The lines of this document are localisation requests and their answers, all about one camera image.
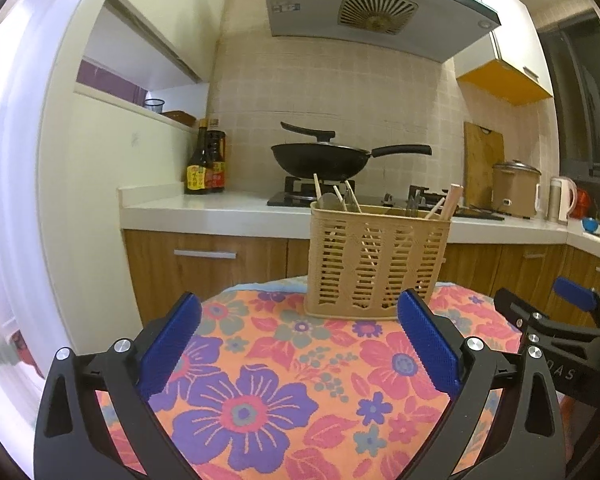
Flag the red label sauce bottle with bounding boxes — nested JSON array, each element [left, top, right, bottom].
[[208, 129, 226, 193]]

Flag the black gas stove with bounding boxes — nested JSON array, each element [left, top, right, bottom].
[[266, 177, 504, 222]]

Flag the brown rice cooker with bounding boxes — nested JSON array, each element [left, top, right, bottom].
[[491, 160, 541, 219]]

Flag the white electric kettle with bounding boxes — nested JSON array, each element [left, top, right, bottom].
[[547, 177, 578, 224]]

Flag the black wok with handle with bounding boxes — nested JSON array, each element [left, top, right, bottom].
[[271, 142, 432, 182]]

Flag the wooden cutting board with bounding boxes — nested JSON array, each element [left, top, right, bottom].
[[464, 122, 505, 209]]

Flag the small blue bowl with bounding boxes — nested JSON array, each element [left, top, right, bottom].
[[581, 218, 600, 234]]

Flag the wok lid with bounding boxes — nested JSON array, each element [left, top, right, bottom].
[[279, 122, 358, 151]]

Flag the upper wall cabinet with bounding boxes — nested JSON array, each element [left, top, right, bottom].
[[454, 0, 553, 106]]

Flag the clear grey plastic spoon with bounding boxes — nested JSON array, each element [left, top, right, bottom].
[[344, 180, 362, 214]]

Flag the white countertop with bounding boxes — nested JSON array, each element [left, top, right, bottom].
[[118, 183, 600, 258]]

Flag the red container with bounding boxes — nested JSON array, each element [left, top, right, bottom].
[[571, 188, 593, 219]]

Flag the beige plastic utensil basket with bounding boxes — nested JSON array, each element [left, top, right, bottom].
[[303, 203, 451, 321]]

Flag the dark window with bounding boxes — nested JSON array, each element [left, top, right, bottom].
[[536, 6, 600, 196]]

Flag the floral orange tablecloth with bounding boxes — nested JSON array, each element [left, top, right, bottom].
[[94, 278, 527, 480]]

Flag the glass cup on shelf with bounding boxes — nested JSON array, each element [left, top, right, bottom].
[[143, 98, 166, 114]]

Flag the dark soy sauce bottle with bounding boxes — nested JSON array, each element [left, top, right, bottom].
[[185, 118, 212, 195]]

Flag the range hood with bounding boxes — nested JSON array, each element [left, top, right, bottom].
[[265, 0, 501, 63]]

